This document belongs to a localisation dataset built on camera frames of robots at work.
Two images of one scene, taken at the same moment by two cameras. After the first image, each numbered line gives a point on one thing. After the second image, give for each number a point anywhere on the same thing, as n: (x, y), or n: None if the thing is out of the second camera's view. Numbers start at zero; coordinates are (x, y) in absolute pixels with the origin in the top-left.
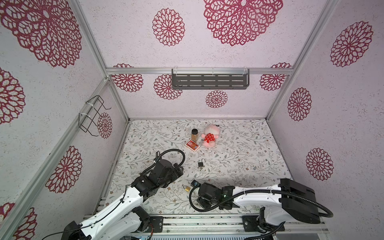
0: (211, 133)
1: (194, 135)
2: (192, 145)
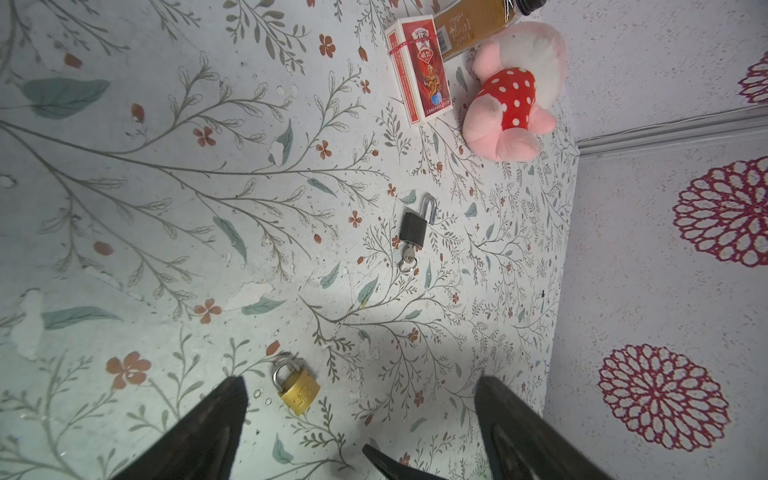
0: (519, 71)
1: (468, 23)
2: (418, 67)
